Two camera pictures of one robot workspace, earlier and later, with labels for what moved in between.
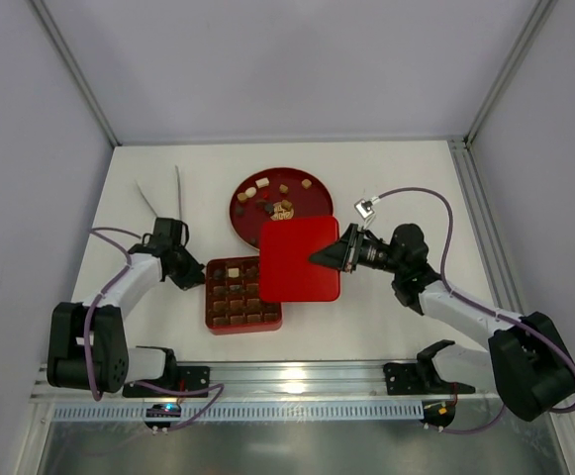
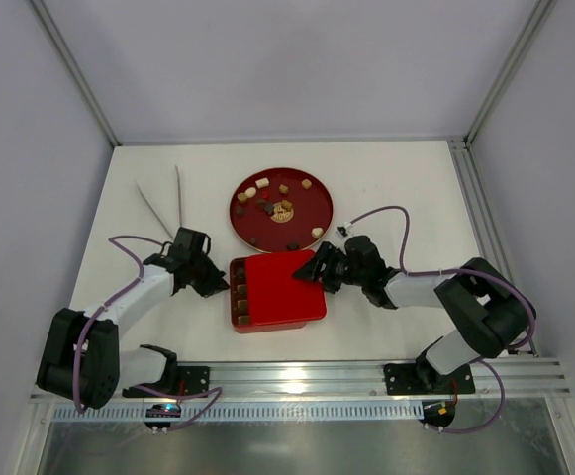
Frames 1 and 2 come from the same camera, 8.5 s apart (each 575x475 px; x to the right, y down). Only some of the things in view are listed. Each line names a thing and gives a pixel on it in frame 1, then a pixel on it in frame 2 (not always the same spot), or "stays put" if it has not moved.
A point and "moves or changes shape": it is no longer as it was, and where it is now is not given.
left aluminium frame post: x=75 y=70 stays put
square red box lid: x=286 y=245 to x=276 y=296
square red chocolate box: x=233 y=298 moves or changes shape
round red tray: x=276 y=193 stays put
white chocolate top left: x=262 y=182 stays put
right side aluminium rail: x=497 y=263 stays put
